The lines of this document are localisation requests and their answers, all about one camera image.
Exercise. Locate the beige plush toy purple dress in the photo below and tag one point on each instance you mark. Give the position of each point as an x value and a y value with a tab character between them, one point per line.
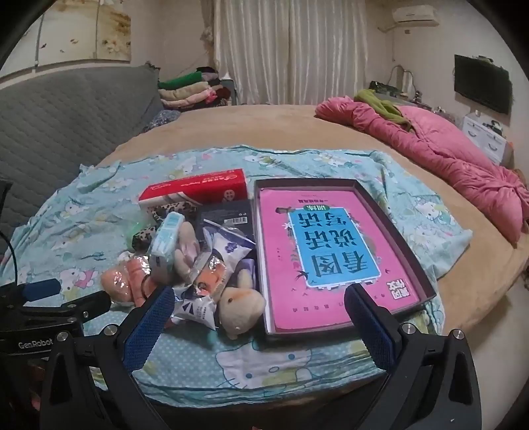
241	308

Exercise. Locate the green garment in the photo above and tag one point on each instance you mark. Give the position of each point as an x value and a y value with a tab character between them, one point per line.
380	105

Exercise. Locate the grey quilted sofa cover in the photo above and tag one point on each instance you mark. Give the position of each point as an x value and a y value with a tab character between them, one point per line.
62	124

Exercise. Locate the floral print wardrobe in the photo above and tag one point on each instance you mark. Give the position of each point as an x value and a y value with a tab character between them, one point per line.
82	33

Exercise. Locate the dark floral cloth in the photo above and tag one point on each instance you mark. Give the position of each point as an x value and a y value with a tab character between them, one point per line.
163	120

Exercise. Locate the black wall television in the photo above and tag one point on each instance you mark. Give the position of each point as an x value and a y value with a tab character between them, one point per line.
481	82

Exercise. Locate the pink quilt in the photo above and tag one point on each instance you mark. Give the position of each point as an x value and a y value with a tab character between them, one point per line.
454	157

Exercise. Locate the white triangle print packet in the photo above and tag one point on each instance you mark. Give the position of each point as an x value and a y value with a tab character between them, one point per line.
194	310

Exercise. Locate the leopard print hairband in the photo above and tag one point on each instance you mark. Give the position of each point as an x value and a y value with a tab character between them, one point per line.
165	210

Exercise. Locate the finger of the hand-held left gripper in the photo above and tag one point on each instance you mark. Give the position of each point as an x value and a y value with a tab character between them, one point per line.
41	288
82	306

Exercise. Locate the tan bed blanket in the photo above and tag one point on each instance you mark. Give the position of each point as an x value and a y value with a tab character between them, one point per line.
268	124

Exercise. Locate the white purple snack packet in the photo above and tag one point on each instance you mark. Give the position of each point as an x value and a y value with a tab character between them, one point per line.
231	248

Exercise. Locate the orange clear snack packet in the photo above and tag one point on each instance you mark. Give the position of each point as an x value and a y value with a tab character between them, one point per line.
210	273

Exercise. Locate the dark blue box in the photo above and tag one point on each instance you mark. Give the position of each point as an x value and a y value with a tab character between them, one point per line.
225	215

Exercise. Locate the white drawer cabinet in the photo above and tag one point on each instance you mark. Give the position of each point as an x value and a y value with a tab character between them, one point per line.
483	136

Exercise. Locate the pink book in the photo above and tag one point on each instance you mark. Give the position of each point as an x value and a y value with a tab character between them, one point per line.
281	268

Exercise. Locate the pale green tissue pack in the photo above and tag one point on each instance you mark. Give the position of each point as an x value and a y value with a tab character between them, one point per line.
165	244

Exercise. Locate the orange bread snack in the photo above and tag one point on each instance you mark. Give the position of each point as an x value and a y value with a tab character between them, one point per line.
124	281

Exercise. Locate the shallow dark box tray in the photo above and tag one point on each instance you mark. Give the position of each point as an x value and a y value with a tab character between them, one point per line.
411	268

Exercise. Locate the stack of folded clothes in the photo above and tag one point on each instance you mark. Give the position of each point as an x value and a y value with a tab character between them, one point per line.
186	93

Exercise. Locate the light green cloth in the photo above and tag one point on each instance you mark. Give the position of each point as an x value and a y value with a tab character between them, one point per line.
138	225

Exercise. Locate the red and white box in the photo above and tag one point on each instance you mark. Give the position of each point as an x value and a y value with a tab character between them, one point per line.
194	184

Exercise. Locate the white air conditioner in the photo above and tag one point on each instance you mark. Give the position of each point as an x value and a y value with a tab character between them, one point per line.
415	14

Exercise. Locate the blue cartoon print sheet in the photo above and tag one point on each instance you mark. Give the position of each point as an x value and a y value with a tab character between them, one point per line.
289	165

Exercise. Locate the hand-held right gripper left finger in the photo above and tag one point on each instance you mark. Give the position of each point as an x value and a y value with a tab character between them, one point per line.
148	326

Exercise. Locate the white curtain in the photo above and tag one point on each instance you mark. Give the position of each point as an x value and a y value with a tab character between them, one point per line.
289	49

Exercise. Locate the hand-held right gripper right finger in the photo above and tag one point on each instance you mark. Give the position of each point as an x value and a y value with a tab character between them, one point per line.
368	326

